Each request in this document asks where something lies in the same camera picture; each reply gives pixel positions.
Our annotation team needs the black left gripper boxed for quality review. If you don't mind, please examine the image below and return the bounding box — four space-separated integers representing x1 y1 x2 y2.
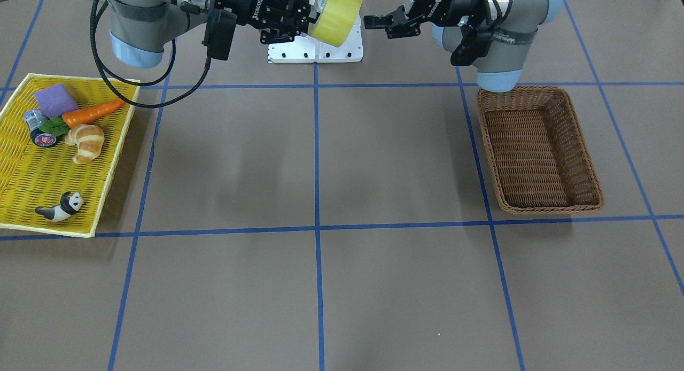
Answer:
364 0 489 39

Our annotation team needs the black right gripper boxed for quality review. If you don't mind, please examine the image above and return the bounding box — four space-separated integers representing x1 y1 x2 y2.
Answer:
215 0 316 45

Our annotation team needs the yellow tape roll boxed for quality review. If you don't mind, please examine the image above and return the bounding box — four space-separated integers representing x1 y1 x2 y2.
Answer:
308 0 362 47

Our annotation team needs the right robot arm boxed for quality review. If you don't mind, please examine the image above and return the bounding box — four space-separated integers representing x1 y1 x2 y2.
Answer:
91 0 320 68

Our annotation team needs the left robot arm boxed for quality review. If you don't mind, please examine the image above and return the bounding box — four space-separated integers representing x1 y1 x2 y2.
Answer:
362 0 565 92

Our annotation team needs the brown wicker basket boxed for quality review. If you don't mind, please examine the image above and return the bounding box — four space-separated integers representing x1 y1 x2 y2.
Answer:
476 86 605 215

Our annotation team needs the yellow woven basket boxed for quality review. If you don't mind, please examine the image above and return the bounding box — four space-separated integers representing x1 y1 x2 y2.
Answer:
1 73 135 238

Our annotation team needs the toy croissant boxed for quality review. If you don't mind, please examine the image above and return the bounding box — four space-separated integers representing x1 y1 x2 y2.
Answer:
65 124 105 165

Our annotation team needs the orange toy carrot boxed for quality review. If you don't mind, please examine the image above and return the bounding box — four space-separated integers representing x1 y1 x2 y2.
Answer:
41 99 126 137

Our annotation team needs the purple foam block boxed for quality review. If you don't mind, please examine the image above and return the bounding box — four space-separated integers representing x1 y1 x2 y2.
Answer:
33 83 79 118

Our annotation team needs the small labelled can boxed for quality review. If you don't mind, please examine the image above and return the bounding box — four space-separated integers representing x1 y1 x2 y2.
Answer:
24 110 58 149

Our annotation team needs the toy panda figure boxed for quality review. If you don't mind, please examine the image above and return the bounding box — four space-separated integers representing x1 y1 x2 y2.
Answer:
34 191 84 222

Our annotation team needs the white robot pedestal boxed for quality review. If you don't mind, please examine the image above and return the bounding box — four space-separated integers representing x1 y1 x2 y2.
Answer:
267 24 364 64

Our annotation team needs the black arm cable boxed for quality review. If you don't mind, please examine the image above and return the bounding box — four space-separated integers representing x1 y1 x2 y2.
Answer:
90 0 214 110

